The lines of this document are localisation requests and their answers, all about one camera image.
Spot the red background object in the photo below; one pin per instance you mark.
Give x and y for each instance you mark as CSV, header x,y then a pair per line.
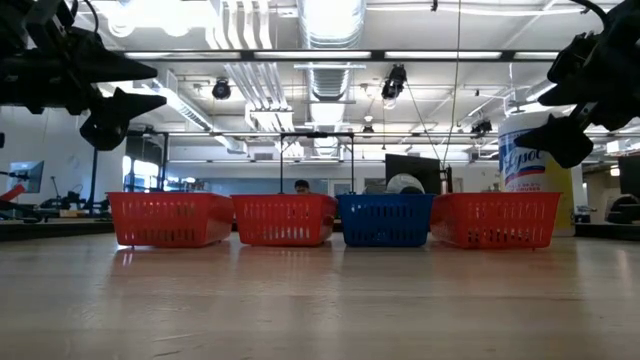
x,y
12,192

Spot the silver spiral ventilation duct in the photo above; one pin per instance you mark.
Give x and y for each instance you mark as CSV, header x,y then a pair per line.
x,y
330,25

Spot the red plastic basket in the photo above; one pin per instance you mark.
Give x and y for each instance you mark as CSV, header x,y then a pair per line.
x,y
285,220
495,220
170,220

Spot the Lysol wipes canister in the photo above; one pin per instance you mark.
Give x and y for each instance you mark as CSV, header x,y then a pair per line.
x,y
530,175

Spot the black ceiling camera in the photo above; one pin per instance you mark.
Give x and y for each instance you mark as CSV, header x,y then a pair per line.
x,y
221,90
395,82
481,127

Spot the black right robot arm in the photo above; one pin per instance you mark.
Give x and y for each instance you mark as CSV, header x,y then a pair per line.
x,y
627,17

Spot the small grey monitor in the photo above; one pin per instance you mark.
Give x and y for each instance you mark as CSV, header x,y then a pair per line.
x,y
27,176

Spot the blue plastic basket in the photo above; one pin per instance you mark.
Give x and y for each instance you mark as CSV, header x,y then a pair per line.
x,y
385,220

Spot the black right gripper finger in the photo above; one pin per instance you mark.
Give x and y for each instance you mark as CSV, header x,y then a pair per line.
x,y
580,92
567,145

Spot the white dome object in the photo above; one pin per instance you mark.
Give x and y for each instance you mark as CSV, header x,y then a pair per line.
x,y
404,181

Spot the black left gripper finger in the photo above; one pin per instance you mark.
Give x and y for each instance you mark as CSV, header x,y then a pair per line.
x,y
105,65
112,125

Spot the black chair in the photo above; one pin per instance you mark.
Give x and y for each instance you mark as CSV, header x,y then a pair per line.
x,y
625,210

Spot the person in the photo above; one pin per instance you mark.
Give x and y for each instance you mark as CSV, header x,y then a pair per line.
x,y
301,186

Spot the background black robot arm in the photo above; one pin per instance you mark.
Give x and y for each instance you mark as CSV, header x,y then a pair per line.
x,y
70,202

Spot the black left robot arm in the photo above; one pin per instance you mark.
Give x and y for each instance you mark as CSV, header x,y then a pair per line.
x,y
12,12

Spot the black ceiling light rail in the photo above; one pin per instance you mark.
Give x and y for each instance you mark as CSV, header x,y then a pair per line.
x,y
377,55

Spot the black monitor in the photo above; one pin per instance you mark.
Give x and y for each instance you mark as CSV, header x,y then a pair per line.
x,y
630,175
425,167

